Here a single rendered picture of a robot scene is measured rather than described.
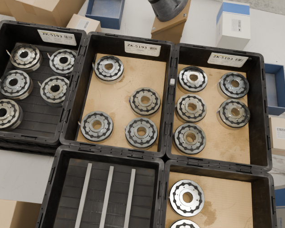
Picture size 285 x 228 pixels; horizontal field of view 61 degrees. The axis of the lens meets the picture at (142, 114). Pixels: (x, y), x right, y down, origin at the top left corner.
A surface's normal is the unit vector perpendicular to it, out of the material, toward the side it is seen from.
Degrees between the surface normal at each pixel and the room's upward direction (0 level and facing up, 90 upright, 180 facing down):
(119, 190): 0
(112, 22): 90
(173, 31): 90
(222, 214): 0
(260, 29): 0
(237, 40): 90
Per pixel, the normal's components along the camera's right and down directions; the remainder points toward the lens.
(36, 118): 0.04, -0.38
